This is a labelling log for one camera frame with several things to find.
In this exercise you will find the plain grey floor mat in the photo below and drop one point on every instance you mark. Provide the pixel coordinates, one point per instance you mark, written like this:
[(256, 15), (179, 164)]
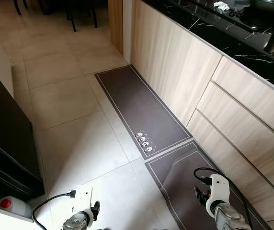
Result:
[(175, 177)]

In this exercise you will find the white jug red cap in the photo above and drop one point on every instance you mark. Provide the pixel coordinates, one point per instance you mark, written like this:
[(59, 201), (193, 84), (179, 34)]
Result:
[(17, 207)]

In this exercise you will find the grey panda print floor mat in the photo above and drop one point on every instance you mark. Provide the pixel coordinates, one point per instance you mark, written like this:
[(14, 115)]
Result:
[(137, 105)]

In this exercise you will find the dark wood cabinet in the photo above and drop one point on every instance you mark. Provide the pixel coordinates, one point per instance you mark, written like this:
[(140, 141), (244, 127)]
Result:
[(3, 143)]

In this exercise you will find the light wood drawer cabinet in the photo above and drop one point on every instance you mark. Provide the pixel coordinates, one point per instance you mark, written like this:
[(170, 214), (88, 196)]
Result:
[(175, 57)]

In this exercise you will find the dark chair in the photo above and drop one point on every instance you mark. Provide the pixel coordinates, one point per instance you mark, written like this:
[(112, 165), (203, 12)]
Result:
[(95, 19)]

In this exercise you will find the white crumpled cloth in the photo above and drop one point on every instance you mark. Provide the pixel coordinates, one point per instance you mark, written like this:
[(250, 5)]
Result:
[(222, 5)]

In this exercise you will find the steel wok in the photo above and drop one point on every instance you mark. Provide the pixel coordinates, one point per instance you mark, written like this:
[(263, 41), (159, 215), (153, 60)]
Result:
[(271, 4)]

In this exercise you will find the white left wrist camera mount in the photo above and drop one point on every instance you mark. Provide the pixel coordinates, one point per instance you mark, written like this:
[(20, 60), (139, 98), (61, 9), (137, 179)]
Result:
[(82, 199)]

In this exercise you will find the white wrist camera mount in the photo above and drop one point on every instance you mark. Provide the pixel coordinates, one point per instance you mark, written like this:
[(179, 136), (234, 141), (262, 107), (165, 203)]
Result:
[(218, 189), (82, 199)]

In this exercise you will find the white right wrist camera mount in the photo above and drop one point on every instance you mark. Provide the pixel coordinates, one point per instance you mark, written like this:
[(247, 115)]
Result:
[(218, 189)]

